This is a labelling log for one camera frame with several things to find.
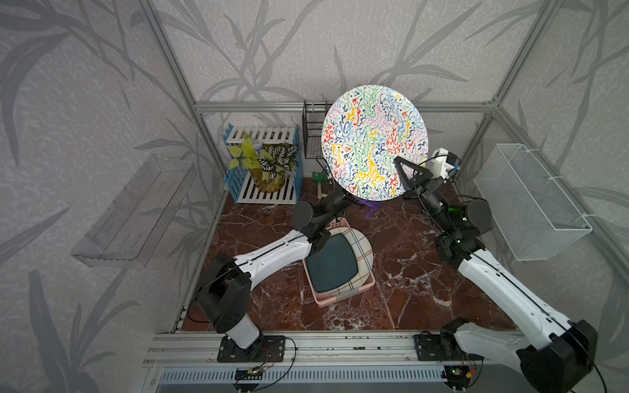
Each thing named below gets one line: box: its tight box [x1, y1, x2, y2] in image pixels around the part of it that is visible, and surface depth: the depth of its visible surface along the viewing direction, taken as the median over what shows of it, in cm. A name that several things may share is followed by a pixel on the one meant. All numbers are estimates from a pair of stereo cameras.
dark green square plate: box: [306, 233, 359, 294], surface depth 86 cm
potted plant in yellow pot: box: [227, 134, 299, 194], surface depth 96 cm
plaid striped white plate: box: [325, 225, 374, 295], surface depth 86 cm
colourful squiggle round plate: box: [321, 84, 430, 202], surface depth 54 cm
